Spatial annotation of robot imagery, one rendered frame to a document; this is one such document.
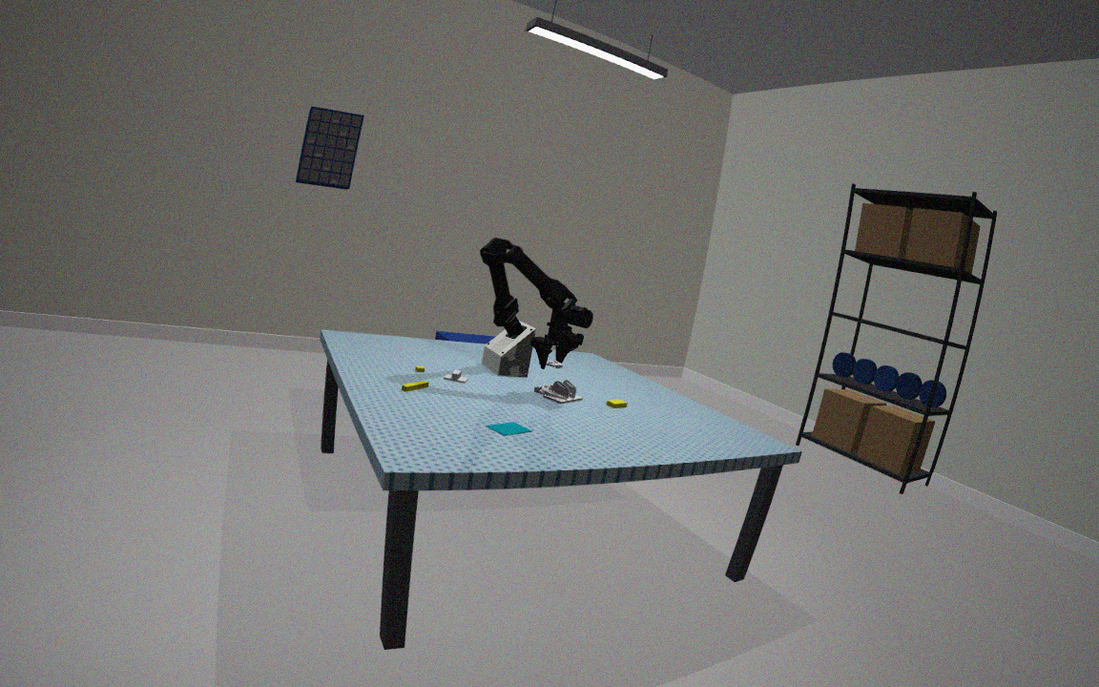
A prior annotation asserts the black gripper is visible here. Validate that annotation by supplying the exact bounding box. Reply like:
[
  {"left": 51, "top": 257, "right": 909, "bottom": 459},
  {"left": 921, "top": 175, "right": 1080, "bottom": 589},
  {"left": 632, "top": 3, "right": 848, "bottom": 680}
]
[{"left": 530, "top": 320, "right": 573, "bottom": 369}]

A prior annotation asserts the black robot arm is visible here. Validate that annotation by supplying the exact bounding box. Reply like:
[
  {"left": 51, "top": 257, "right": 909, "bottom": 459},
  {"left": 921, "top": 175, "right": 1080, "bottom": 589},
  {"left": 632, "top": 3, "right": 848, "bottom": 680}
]
[{"left": 480, "top": 239, "right": 593, "bottom": 350}]

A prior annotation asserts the teal flat rectangular plate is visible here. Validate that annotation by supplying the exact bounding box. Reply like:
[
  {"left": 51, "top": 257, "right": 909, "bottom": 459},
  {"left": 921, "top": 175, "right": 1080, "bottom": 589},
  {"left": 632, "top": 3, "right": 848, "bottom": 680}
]
[{"left": 488, "top": 422, "right": 532, "bottom": 436}]

